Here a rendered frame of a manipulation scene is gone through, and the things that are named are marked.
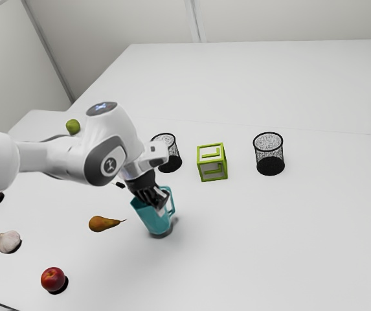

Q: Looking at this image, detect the green frame cube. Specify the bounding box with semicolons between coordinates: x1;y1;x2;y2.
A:
196;141;229;183

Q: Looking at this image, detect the brown pear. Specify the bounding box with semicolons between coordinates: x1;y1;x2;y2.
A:
88;215;128;233

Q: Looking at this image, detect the red apple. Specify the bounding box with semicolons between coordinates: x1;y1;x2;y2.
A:
40;266;66;292

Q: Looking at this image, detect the black mesh pen holder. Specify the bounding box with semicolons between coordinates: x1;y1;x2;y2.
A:
150;132;183;174
253;132;286;177

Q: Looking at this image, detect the white garlic bulb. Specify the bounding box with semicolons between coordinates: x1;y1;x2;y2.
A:
0;230;22;254

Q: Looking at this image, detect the teal faceted mug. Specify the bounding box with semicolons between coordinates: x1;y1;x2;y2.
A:
129;185;176;239

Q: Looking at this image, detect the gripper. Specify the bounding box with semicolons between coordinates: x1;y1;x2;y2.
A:
125;172;170;219

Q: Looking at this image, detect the green apple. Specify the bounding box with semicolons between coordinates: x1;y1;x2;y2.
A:
65;119;82;135

